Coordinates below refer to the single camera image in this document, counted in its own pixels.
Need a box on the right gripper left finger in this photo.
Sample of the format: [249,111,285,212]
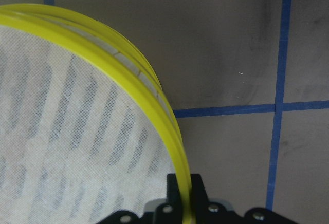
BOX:
[143,174,183,224]

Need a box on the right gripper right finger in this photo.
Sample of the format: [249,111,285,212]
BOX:
[191,174,234,223]

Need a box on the yellow steamer layer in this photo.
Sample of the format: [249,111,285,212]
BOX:
[1,4,193,223]

